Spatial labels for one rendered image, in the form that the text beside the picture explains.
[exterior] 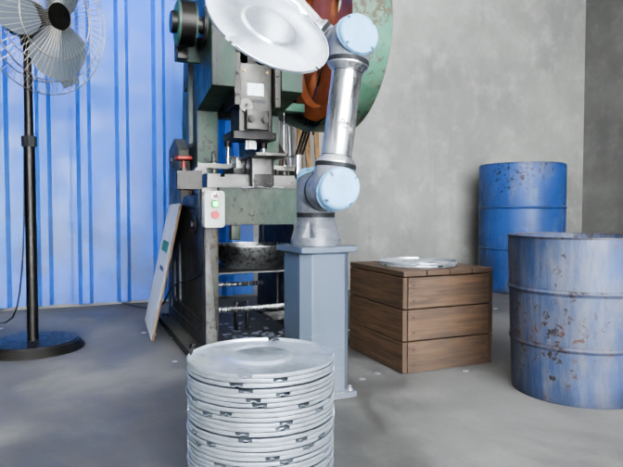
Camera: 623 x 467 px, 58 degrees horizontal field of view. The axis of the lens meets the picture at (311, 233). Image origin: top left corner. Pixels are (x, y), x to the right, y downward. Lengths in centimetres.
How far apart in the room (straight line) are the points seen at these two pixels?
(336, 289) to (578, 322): 68
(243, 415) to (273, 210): 133
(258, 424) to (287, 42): 78
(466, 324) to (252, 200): 93
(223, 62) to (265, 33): 114
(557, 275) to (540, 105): 343
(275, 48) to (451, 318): 119
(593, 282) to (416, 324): 59
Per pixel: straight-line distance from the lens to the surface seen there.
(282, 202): 227
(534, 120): 500
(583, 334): 176
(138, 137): 354
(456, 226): 444
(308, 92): 286
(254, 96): 244
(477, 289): 211
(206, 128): 263
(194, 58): 261
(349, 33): 159
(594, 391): 181
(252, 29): 126
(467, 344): 212
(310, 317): 164
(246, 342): 128
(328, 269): 164
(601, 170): 524
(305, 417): 106
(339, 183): 151
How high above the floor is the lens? 55
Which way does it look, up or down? 2 degrees down
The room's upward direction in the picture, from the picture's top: straight up
